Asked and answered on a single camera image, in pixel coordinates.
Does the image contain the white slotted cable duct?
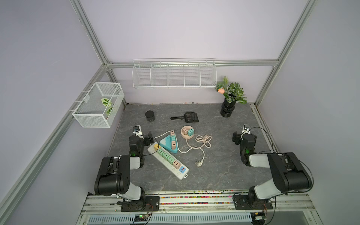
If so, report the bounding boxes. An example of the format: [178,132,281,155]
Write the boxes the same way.
[87,212,252,225]

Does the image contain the white wire basket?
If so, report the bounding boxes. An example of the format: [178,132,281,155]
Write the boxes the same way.
[72,82,124,128]

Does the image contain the long white wire shelf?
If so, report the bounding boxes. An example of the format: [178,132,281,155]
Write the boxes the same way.
[132,58,217,88]

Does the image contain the pink beige plug adapter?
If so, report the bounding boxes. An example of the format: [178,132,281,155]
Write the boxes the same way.
[172,160,181,169]

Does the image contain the green leaf in basket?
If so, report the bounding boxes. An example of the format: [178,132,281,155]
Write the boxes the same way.
[101,98,113,115]

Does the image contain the black ribbed vase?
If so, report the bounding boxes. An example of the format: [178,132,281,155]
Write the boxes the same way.
[220,98,236,118]

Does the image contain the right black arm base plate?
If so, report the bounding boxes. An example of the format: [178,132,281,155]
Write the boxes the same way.
[232,193,273,211]

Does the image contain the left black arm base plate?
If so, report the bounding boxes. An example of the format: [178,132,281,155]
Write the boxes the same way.
[118,196,160,212]

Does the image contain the white plug of cable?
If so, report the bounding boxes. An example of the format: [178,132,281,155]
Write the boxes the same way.
[196,160,203,167]

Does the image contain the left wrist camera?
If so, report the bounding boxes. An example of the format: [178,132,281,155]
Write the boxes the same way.
[133,125,143,136]

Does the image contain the small black round jar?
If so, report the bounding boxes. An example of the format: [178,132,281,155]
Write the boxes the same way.
[145,110,155,122]

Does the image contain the beige coiled power cable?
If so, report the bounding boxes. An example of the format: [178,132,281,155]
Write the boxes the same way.
[178,134,212,164]

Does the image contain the teal triangular power socket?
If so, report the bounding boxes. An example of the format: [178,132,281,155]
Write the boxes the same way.
[160,132,178,154]

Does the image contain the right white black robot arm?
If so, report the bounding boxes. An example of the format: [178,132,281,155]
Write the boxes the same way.
[232,130,314,208]

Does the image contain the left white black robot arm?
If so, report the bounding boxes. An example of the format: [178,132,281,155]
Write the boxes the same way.
[94,132,154,205]

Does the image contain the green artificial plant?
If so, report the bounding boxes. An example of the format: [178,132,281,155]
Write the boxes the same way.
[215,76,247,104]

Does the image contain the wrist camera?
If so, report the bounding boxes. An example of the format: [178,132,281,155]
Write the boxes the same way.
[133,125,143,136]
[242,124,251,134]

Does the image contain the long white power strip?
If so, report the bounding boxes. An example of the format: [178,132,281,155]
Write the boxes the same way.
[147,142,189,181]

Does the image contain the yellow plug adapter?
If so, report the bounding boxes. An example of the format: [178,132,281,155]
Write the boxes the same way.
[154,143,160,150]

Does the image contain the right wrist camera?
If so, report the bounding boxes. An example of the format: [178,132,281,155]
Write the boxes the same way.
[242,124,251,134]

